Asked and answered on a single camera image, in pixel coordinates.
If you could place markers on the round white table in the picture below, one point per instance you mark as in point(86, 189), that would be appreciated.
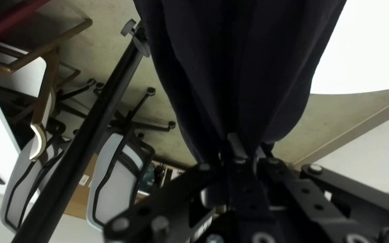
point(356, 56)

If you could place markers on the black clamp-on pole stand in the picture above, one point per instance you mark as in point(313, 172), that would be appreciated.
point(53, 200)

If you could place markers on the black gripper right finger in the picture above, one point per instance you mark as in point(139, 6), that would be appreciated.
point(236, 147)

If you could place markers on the black garment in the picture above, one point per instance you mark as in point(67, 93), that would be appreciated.
point(242, 66)

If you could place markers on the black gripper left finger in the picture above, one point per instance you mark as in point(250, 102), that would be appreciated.
point(212, 154)

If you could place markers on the wooden framed table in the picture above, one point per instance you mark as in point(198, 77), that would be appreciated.
point(16, 14)

